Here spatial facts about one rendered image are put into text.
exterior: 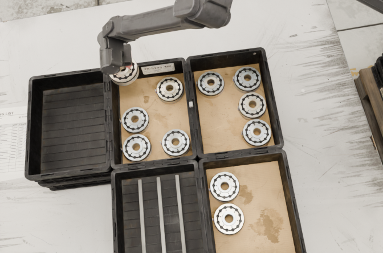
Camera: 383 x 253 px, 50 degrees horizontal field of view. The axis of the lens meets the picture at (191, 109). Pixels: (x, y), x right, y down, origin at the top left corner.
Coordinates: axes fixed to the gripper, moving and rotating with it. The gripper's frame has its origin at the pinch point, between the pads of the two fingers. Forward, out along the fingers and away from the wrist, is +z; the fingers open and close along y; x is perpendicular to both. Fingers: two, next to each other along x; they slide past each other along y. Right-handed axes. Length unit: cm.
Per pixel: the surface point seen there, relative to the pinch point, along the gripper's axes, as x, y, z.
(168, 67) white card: 6.4, 14.6, 17.2
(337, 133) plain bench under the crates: -22, 77, 37
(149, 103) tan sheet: -5.3, 5.1, 22.9
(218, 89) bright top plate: -3.7, 32.2, 20.5
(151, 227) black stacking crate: -51, 3, 22
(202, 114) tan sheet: -12.3, 25.2, 23.1
